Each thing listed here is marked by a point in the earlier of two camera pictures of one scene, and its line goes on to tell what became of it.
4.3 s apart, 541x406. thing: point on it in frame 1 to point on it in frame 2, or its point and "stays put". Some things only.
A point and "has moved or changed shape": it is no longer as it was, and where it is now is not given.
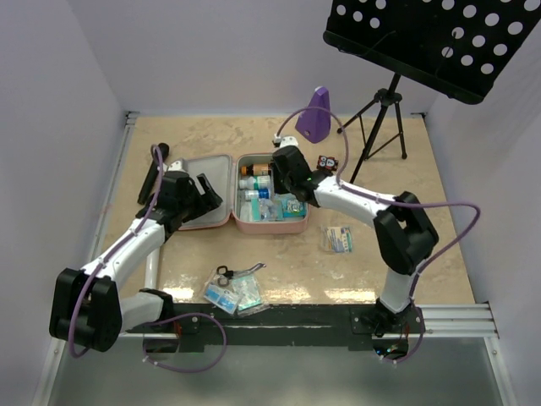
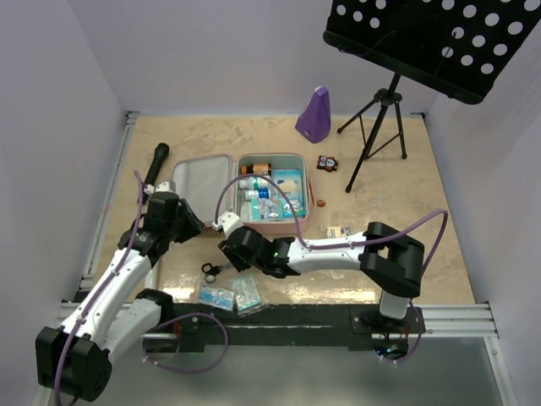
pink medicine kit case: (251, 200) stays put
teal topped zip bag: (266, 210) stays put
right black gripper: (278, 187) to (239, 264)
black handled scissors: (224, 271) has moved or changed shape
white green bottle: (254, 183) stays put
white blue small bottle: (257, 194) stays put
